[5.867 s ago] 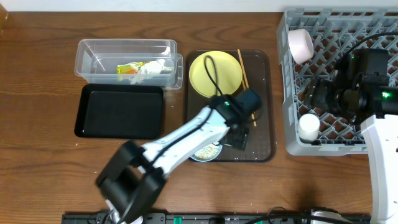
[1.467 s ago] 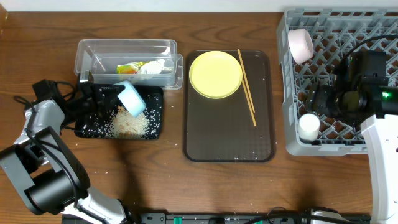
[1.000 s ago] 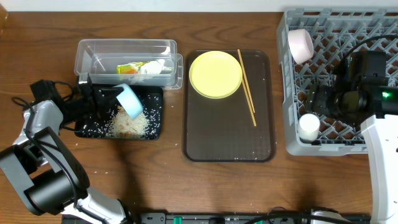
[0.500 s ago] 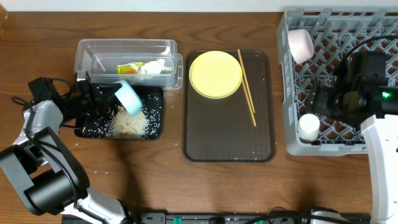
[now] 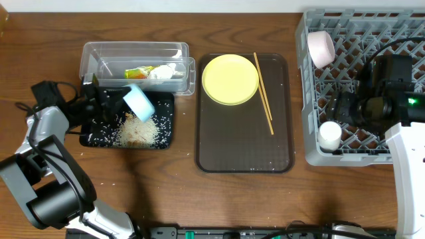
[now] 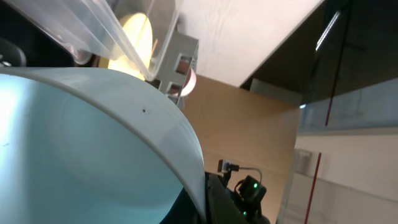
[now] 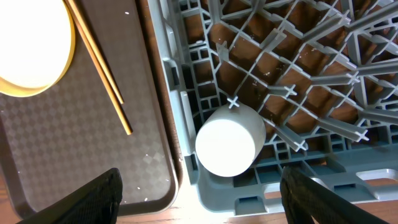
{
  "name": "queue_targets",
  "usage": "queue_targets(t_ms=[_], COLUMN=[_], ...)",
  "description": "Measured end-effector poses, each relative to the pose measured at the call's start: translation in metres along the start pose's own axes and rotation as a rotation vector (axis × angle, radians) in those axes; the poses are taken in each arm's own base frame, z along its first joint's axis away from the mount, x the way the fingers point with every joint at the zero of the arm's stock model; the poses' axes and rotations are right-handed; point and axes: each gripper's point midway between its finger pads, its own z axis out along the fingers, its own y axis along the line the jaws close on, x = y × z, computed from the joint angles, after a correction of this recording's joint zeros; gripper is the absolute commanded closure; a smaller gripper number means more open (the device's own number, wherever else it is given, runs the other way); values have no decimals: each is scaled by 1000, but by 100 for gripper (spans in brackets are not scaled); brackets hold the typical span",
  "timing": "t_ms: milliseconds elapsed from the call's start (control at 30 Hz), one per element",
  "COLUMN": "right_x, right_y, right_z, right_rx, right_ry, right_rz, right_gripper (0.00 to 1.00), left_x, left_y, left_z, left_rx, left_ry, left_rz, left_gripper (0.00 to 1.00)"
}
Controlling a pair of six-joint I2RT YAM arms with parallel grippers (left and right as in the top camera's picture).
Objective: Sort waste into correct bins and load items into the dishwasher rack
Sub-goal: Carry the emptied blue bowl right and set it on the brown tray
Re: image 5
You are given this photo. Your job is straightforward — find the light blue bowl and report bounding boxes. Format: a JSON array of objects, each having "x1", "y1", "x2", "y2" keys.
[{"x1": 123, "y1": 84, "x2": 155, "y2": 123}]

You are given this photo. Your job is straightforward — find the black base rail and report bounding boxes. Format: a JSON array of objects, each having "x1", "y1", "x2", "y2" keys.
[{"x1": 65, "y1": 226, "x2": 399, "y2": 239}]

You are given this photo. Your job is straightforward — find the white tissue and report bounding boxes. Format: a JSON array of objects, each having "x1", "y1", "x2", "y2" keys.
[{"x1": 147, "y1": 63, "x2": 176, "y2": 80}]

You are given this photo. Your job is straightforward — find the grey dishwasher rack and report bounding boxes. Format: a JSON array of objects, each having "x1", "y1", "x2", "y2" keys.
[{"x1": 296, "y1": 9, "x2": 424, "y2": 167}]

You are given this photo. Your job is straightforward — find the green snack wrapper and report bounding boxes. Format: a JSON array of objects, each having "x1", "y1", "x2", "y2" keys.
[{"x1": 124, "y1": 66, "x2": 158, "y2": 79}]

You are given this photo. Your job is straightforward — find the pink bowl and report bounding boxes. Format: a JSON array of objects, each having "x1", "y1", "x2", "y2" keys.
[{"x1": 307, "y1": 31, "x2": 335, "y2": 68}]

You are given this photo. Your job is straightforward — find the white cup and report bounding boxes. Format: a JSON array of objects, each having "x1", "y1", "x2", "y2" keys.
[{"x1": 317, "y1": 121, "x2": 342, "y2": 153}]

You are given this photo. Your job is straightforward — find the yellow plate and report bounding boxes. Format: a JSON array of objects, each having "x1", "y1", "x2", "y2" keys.
[{"x1": 202, "y1": 54, "x2": 259, "y2": 106}]

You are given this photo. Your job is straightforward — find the rice and shell waste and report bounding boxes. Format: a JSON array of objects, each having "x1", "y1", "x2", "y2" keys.
[{"x1": 86, "y1": 99, "x2": 173, "y2": 149}]

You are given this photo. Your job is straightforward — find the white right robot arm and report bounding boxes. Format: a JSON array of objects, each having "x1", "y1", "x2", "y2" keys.
[{"x1": 327, "y1": 40, "x2": 424, "y2": 238}]

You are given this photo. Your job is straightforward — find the dark brown serving tray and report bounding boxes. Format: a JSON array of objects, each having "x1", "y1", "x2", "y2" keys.
[{"x1": 195, "y1": 53, "x2": 295, "y2": 173}]

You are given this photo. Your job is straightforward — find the clear plastic bin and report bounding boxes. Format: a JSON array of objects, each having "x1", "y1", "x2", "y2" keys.
[{"x1": 79, "y1": 41, "x2": 196, "y2": 96}]

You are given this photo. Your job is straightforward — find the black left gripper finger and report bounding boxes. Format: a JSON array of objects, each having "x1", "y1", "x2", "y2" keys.
[
  {"x1": 98, "y1": 86, "x2": 131, "y2": 100},
  {"x1": 100, "y1": 99, "x2": 125, "y2": 123}
]

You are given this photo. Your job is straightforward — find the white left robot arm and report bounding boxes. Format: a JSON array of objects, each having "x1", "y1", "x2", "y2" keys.
[{"x1": 1, "y1": 81, "x2": 145, "y2": 238}]

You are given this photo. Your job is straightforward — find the black tray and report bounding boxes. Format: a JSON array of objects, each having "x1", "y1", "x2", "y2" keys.
[{"x1": 78, "y1": 88, "x2": 175, "y2": 150}]

